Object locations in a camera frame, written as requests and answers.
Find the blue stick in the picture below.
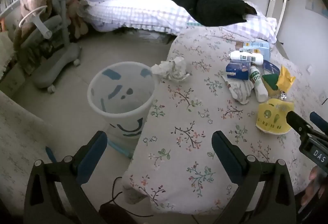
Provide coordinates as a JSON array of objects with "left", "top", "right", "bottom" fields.
[{"left": 45, "top": 146, "right": 57, "bottom": 163}]

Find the person's right hand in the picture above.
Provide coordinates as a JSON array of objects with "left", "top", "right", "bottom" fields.
[{"left": 301, "top": 165, "right": 328, "bottom": 208}]

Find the blue packet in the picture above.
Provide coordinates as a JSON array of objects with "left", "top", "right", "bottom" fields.
[{"left": 263, "top": 60, "right": 280, "bottom": 76}]

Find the light blue strip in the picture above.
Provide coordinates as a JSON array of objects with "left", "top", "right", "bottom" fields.
[{"left": 107, "top": 138, "right": 134, "bottom": 158}]

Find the white bottle with green print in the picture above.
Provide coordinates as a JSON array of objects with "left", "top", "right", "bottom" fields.
[{"left": 249, "top": 65, "right": 268, "bottom": 102}]

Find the white bottle with barcode label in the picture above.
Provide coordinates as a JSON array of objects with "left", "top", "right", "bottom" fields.
[{"left": 229, "top": 50, "right": 264, "bottom": 64}]

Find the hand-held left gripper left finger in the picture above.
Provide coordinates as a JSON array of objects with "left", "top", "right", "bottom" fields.
[{"left": 24, "top": 131, "right": 108, "bottom": 224}]

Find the grey rug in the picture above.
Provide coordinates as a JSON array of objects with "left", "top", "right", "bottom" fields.
[{"left": 0, "top": 91, "right": 88, "bottom": 224}]

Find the white paper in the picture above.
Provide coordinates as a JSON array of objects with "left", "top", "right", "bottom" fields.
[{"left": 151, "top": 57, "right": 190, "bottom": 82}]

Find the yellow packet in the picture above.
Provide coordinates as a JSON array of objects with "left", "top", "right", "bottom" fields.
[{"left": 277, "top": 65, "right": 296, "bottom": 94}]

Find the floral cloth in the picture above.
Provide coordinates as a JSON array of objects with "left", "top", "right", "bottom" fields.
[{"left": 122, "top": 25, "right": 328, "bottom": 215}]

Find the crumpled white wrapper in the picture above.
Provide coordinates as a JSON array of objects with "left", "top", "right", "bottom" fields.
[{"left": 222, "top": 74, "right": 255, "bottom": 105}]

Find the white translucent waste bin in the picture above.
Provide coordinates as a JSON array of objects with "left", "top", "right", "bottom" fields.
[{"left": 87, "top": 61, "right": 156, "bottom": 139}]

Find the green packet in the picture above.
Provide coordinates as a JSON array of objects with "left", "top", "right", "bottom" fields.
[{"left": 261, "top": 74, "right": 280, "bottom": 92}]

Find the grey wheeled chair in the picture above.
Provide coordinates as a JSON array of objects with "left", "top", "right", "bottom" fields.
[{"left": 19, "top": 0, "right": 82, "bottom": 92}]

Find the black garment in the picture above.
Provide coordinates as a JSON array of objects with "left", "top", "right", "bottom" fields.
[{"left": 163, "top": 0, "right": 257, "bottom": 27}]

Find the dark blue carton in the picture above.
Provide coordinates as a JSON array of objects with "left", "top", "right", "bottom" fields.
[{"left": 225, "top": 59, "right": 251, "bottom": 80}]

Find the pink plush toy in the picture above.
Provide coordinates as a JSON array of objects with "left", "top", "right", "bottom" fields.
[{"left": 65, "top": 0, "right": 89, "bottom": 40}]

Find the light blue carton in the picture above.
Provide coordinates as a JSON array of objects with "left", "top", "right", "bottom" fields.
[{"left": 242, "top": 39, "right": 271, "bottom": 60}]

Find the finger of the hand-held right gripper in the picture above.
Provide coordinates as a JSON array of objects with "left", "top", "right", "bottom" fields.
[
  {"left": 286, "top": 110, "right": 319, "bottom": 139},
  {"left": 309, "top": 111, "right": 328, "bottom": 136}
]

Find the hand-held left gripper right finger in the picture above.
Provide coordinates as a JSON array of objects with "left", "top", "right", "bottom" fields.
[{"left": 211, "top": 130, "right": 298, "bottom": 224}]

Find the black cable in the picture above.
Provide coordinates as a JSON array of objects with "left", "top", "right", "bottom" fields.
[{"left": 99, "top": 176, "right": 134, "bottom": 224}]

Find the yellow plastic bag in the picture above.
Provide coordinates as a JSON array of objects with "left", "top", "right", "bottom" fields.
[{"left": 255, "top": 98, "right": 295, "bottom": 135}]

